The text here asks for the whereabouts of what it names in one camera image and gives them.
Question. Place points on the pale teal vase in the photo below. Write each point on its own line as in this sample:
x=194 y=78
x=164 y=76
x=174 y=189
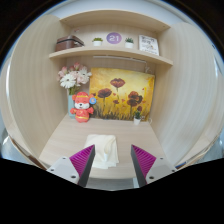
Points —
x=70 y=104

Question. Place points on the cream white towel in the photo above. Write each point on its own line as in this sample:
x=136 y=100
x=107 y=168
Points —
x=105 y=146

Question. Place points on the small white potted plant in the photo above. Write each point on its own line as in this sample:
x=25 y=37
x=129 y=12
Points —
x=137 y=121

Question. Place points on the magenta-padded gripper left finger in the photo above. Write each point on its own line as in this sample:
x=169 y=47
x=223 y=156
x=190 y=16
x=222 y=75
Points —
x=64 y=167

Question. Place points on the wooden shelf unit with decorations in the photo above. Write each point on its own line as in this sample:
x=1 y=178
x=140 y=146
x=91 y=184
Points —
x=110 y=51

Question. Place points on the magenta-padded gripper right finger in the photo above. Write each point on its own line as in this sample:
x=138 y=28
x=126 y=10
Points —
x=160 y=167

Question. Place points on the yellow poppy painting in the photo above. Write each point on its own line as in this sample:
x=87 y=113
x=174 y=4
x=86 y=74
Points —
x=125 y=100

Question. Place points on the red plush toy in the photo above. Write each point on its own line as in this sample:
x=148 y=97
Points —
x=82 y=113

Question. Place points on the pink and white flower bouquet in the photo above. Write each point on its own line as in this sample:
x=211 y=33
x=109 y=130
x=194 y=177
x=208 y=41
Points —
x=73 y=78

